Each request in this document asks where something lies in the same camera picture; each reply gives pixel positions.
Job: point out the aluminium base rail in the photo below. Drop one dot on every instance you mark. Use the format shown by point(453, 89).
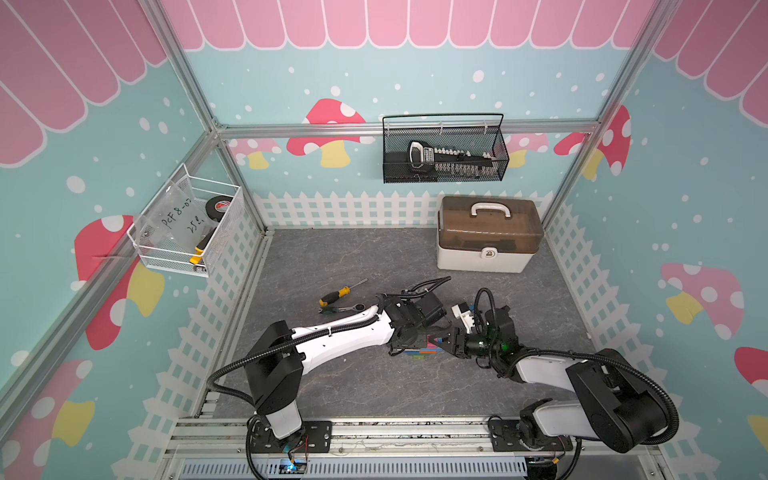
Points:
point(399, 448)

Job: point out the magenta lego brick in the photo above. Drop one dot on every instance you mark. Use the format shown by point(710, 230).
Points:
point(434, 343)

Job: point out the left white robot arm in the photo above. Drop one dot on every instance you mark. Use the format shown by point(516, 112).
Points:
point(282, 356)

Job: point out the socket wrench set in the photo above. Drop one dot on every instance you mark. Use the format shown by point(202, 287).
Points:
point(425, 159)

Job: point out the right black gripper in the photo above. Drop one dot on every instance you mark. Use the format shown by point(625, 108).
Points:
point(456, 343)

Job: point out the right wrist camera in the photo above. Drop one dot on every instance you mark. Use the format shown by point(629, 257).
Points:
point(500, 324)

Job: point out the yellow black utility knife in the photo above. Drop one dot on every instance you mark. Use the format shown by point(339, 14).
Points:
point(197, 258)

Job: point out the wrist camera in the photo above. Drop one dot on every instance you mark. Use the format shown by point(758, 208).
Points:
point(500, 324)
point(430, 309)

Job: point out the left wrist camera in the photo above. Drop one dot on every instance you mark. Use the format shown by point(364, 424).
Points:
point(430, 309)

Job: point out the black tape roll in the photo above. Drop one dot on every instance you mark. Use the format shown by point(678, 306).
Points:
point(217, 206)

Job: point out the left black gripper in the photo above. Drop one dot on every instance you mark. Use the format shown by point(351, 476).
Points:
point(418, 344)

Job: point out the yellow black screwdriver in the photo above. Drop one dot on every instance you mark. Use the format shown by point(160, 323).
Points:
point(334, 296)

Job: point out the black wire mesh basket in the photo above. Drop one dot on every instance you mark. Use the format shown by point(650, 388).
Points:
point(474, 132)

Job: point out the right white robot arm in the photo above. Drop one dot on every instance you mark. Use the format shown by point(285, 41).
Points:
point(614, 403)

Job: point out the clear plastic wall bin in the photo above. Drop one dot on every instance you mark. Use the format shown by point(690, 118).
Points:
point(169, 228)

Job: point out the white toolbox brown lid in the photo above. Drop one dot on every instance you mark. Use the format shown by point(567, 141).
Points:
point(492, 235)

